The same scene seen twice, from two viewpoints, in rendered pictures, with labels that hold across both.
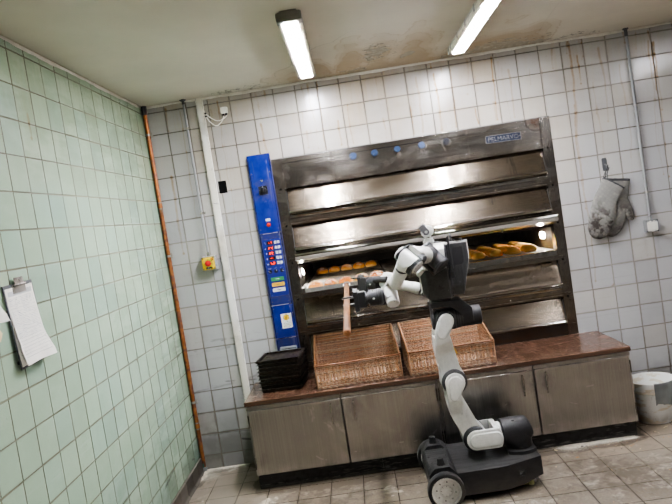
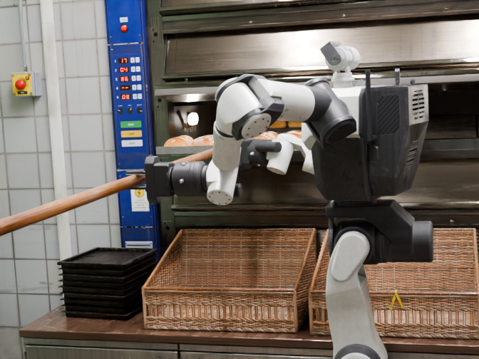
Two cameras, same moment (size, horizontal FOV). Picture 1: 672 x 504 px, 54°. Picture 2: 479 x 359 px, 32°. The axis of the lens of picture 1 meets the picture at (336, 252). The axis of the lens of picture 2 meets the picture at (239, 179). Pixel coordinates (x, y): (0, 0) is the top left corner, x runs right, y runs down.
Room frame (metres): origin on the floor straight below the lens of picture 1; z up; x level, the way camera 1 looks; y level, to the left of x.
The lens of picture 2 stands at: (1.42, -0.81, 1.44)
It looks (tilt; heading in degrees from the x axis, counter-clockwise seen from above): 7 degrees down; 14
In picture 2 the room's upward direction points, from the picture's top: 3 degrees counter-clockwise
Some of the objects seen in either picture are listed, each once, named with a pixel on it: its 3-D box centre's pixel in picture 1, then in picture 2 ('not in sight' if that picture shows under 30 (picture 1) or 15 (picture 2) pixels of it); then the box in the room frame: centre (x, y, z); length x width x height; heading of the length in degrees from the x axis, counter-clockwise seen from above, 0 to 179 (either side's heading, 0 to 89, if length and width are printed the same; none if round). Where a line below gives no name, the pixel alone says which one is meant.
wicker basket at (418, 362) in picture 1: (444, 341); (396, 278); (4.35, -0.62, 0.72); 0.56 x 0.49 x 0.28; 90
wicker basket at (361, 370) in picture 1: (356, 354); (234, 276); (4.37, -0.03, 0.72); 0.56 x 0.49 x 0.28; 90
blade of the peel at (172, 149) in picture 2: (346, 281); (240, 144); (4.52, -0.04, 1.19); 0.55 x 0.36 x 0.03; 89
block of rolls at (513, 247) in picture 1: (496, 249); not in sight; (5.04, -1.21, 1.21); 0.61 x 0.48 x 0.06; 178
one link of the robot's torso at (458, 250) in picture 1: (443, 267); (366, 135); (3.74, -0.59, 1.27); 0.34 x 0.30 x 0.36; 167
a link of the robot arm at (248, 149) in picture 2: (367, 283); (253, 152); (4.18, -0.17, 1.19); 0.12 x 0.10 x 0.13; 54
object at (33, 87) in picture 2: (209, 263); (26, 84); (4.62, 0.88, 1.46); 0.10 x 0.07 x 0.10; 88
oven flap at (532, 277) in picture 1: (431, 292); (398, 183); (4.62, -0.62, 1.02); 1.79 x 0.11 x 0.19; 88
